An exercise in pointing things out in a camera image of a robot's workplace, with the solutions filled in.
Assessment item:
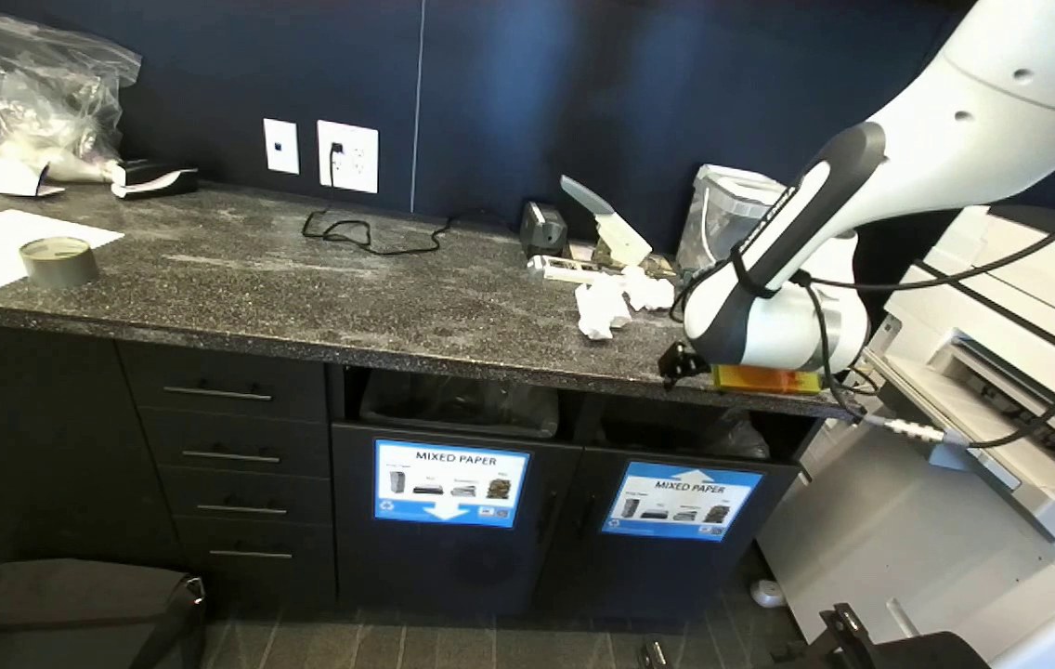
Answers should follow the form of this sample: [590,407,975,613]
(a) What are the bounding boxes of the small black white tool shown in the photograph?
[109,154,199,203]

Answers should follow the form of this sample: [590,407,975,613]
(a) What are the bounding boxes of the long white bar device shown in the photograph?
[525,254,609,290]

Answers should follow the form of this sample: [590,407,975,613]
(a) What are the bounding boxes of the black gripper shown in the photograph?
[652,333,715,390]

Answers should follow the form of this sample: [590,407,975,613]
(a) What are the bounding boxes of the black counter cabinet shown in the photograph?
[0,299,857,629]

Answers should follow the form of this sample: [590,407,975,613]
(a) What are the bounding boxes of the black bag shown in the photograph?
[0,555,211,669]

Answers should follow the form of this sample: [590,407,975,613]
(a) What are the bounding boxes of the small white paper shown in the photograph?
[619,272,681,316]

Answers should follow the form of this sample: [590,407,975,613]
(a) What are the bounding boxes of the black bin door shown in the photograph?
[546,442,802,629]
[330,420,582,619]

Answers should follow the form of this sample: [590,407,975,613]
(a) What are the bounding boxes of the metal drawer handle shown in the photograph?
[174,442,284,468]
[193,498,292,521]
[161,379,279,407]
[204,541,296,566]

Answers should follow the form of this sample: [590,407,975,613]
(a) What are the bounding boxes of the small black desk device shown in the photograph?
[515,195,572,259]

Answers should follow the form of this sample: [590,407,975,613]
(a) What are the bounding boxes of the large white office printer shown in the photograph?
[754,202,1055,669]

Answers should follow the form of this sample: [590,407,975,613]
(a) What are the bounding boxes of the orange wrist camera bar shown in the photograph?
[710,361,795,396]

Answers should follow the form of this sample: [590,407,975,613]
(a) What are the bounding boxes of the large white wall plate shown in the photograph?
[312,116,382,195]

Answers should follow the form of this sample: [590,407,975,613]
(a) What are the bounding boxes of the small white wall outlet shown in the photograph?
[261,116,304,178]

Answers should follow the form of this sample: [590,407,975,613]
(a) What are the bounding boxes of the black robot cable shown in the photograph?
[783,183,1055,458]

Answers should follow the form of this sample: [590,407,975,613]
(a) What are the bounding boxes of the bin with black liner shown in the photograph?
[596,396,776,468]
[357,369,563,442]

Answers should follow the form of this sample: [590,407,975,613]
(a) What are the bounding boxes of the blue mixed paper sign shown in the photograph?
[372,433,536,536]
[596,458,770,546]

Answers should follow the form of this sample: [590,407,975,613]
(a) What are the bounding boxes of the clear plastic cup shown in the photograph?
[672,161,795,281]

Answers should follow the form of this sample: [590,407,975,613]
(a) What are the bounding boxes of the white round door stop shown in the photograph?
[746,577,790,613]

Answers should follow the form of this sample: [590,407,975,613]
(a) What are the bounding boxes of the grey tape roll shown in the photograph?
[19,230,104,281]

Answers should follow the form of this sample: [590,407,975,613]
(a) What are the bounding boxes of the clear plastic bag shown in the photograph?
[0,0,145,189]

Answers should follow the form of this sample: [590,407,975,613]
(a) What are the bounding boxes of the black stand piece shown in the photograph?
[783,602,991,669]

